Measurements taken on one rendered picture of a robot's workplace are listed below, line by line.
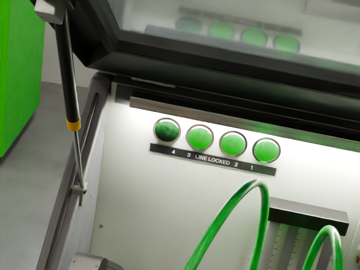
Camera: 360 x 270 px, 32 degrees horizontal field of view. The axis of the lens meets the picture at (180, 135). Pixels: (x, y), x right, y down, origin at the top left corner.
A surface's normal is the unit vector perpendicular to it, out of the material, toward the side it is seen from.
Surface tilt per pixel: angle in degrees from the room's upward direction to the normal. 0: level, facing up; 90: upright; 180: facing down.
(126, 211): 90
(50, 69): 90
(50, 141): 0
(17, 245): 0
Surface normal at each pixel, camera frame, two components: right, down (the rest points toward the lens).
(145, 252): -0.11, 0.40
